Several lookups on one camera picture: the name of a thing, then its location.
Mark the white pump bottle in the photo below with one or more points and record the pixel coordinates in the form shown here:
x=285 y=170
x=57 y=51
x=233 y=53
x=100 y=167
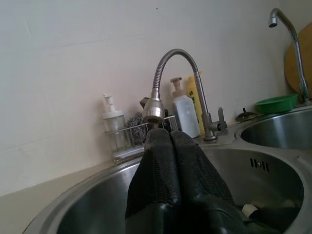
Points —
x=186 y=114

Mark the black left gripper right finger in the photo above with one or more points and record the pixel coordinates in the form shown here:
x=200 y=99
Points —
x=200 y=185

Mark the green plastic bowl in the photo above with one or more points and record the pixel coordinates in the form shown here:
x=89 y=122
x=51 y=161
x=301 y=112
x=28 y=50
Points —
x=275 y=104

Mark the round wooden cutting board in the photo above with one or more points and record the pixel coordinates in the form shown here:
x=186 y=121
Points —
x=291 y=68

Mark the grey steel wool scrubber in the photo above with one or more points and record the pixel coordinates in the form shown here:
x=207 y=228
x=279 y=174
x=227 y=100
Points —
x=136 y=124

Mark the stainless steel double sink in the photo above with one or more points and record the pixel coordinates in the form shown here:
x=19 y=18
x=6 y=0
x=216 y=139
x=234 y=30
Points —
x=219 y=156

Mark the clear soap pump dispenser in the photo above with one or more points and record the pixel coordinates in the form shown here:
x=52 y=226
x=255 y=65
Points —
x=113 y=122

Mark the dark brown scouring sponge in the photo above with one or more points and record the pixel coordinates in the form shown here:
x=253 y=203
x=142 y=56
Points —
x=144 y=102

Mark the yellow detergent bottle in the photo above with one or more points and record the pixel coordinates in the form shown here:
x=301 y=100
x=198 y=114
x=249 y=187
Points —
x=192 y=92

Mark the flexible gooseneck steel faucet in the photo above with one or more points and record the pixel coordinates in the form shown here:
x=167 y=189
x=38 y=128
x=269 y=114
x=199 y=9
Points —
x=202 y=97

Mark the tall curved steel faucet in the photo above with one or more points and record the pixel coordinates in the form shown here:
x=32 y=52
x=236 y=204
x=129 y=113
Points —
x=298 y=53

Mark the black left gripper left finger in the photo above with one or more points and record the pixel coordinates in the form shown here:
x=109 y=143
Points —
x=156 y=175

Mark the black sink strainer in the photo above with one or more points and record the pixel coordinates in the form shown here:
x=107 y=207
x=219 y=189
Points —
x=245 y=116

